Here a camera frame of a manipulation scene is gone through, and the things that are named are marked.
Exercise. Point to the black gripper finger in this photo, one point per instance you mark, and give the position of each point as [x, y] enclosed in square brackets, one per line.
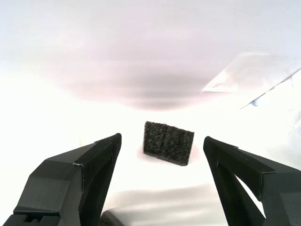
[58, 183]
[282, 200]

